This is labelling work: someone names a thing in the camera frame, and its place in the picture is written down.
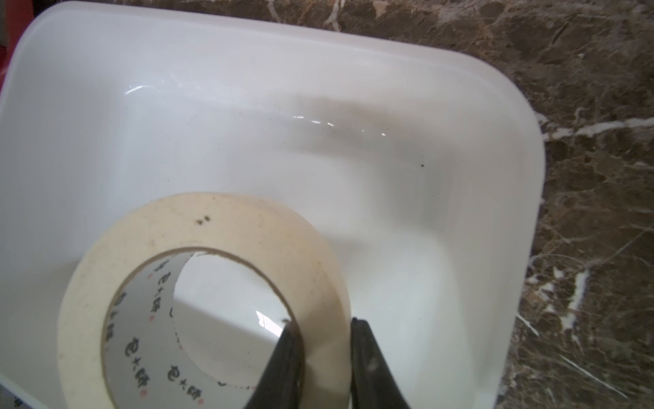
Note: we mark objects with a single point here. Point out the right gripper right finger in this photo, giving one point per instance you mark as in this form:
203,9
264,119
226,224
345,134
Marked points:
373,385

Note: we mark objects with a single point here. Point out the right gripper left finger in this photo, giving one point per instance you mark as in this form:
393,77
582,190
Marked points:
280,384

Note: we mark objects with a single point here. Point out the beige masking tape roll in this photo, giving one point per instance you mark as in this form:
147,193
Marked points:
179,304

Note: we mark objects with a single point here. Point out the red polka dot toaster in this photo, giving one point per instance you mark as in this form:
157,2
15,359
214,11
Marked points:
19,15

